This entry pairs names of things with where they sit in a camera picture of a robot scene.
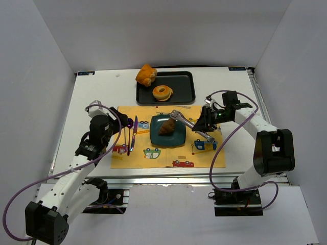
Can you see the dark brown bread piece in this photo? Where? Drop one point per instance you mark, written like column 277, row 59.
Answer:
column 167, row 128

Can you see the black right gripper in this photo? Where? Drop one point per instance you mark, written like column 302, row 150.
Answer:
column 206, row 119

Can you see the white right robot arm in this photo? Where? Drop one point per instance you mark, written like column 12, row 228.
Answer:
column 273, row 150

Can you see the black baking tray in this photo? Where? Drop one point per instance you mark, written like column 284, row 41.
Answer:
column 181, row 82

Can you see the purple iridescent spoon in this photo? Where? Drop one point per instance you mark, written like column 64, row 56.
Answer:
column 130, row 126

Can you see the dark teal square plate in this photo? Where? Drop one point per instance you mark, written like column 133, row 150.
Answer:
column 175, row 139

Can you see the iridescent table knife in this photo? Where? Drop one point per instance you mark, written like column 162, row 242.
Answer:
column 135, row 127

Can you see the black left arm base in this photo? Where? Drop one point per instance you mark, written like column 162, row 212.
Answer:
column 110, row 200

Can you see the metal serving tongs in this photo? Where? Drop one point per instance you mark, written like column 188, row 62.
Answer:
column 177, row 115

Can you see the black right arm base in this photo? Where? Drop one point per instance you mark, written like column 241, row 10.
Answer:
column 247, row 203

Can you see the bagel sandwich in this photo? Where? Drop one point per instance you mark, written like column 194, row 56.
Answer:
column 162, row 92

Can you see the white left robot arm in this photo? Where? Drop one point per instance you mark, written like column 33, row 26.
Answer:
column 48, row 220

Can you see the yellow vehicle print placemat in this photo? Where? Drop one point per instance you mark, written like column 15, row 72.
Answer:
column 196, row 152

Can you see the orange bread roll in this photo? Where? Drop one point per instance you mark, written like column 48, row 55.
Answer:
column 146, row 75

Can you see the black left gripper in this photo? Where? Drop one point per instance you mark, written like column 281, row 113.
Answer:
column 118, row 121

